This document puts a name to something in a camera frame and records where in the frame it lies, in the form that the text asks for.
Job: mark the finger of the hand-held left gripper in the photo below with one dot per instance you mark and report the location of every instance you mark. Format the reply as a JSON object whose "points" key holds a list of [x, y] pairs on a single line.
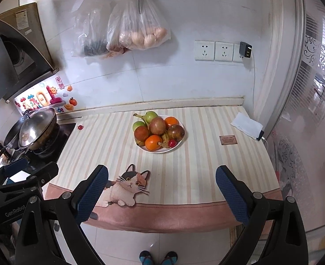
{"points": [[17, 167], [45, 171]]}

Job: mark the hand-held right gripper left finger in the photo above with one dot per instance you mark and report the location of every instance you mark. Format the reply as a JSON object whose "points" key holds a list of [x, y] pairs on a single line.
{"points": [[93, 190]]}

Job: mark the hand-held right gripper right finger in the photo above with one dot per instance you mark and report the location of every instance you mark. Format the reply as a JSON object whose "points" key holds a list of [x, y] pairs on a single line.
{"points": [[231, 196]]}

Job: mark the dark red apple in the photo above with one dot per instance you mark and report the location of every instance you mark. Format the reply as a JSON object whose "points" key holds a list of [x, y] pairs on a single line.
{"points": [[141, 133], [176, 132]]}

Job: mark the orange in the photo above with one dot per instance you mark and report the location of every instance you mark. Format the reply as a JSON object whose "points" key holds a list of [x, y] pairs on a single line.
{"points": [[153, 142], [171, 121]]}

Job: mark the green apple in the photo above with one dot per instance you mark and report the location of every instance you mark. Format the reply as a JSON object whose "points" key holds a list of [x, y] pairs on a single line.
{"points": [[151, 116], [137, 125]]}

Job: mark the small red cherry tomato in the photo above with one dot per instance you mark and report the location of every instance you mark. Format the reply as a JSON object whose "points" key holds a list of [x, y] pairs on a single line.
{"points": [[173, 143]]}

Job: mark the white plate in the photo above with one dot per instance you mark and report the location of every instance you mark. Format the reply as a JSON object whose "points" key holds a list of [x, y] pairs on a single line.
{"points": [[165, 148]]}

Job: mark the yellow-red apple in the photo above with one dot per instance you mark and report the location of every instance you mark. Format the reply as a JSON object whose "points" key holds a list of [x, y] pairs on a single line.
{"points": [[157, 125]]}

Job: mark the black gas stove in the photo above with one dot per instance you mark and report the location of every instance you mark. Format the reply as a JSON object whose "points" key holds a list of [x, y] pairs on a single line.
{"points": [[60, 143]]}

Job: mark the dark frying pan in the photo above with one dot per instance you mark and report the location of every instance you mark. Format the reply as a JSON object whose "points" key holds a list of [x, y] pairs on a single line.
{"points": [[10, 135]]}

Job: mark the steel wok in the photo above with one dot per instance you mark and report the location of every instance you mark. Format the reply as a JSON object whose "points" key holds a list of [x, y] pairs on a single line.
{"points": [[45, 132]]}

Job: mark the striped table mat with cat print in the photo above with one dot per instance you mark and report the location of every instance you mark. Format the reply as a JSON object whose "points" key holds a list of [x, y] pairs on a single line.
{"points": [[192, 171]]}

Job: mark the small tomato sticker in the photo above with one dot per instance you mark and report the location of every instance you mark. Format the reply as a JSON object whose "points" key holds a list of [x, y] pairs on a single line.
{"points": [[79, 127]]}

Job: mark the brown mat label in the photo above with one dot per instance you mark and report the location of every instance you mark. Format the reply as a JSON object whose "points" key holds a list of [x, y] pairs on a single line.
{"points": [[228, 140]]}

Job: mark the dark phone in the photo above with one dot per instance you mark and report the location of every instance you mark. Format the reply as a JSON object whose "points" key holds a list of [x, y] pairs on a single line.
{"points": [[260, 136]]}

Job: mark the white folded cloth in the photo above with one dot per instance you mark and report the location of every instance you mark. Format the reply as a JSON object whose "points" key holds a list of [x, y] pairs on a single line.
{"points": [[246, 125]]}

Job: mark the blue slipper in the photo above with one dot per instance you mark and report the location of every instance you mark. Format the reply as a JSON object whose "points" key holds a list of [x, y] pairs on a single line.
{"points": [[146, 257], [169, 258]]}

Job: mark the black range hood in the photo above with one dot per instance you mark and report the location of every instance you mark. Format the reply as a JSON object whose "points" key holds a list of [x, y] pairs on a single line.
{"points": [[13, 60]]}

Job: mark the patterned glass sliding door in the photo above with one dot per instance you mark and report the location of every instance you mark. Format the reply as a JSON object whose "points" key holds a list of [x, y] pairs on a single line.
{"points": [[311, 102]]}

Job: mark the dark grey charger plug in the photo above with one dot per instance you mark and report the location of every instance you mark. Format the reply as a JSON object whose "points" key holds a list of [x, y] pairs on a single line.
{"points": [[246, 49]]}

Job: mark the clear bag with dark contents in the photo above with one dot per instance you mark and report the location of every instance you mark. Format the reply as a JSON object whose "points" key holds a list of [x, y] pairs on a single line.
{"points": [[92, 27]]}

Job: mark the pile of brown eggs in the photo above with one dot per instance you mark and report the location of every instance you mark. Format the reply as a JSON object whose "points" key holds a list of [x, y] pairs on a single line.
{"points": [[144, 38]]}

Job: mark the clear plastic bag with eggs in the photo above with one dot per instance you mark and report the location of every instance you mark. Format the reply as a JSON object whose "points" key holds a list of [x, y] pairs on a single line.
{"points": [[140, 19]]}

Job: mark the orange slice wall sticker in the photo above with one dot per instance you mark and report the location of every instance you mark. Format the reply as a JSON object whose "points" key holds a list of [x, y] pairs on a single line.
{"points": [[68, 107]]}

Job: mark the colourful cartoon wall sticker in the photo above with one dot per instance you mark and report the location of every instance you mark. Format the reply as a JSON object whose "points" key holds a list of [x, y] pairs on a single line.
{"points": [[38, 99]]}

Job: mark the persimmon wall sticker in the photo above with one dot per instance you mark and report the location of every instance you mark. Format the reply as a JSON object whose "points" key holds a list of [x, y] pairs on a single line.
{"points": [[72, 101]]}

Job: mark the small orange wall sticker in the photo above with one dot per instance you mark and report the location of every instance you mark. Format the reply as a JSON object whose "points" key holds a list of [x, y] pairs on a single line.
{"points": [[69, 88]]}

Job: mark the red seal wall sticker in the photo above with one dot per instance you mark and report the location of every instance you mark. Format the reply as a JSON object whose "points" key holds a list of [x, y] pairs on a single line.
{"points": [[59, 82]]}

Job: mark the white wall socket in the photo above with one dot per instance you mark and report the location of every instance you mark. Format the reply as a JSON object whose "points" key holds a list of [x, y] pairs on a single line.
{"points": [[236, 56], [224, 51], [204, 50]]}

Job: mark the brown hood duct cover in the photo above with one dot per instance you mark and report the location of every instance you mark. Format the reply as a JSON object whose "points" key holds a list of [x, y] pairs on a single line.
{"points": [[27, 16]]}

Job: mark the white door frame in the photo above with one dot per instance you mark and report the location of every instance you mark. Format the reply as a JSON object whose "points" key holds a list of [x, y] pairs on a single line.
{"points": [[281, 47]]}

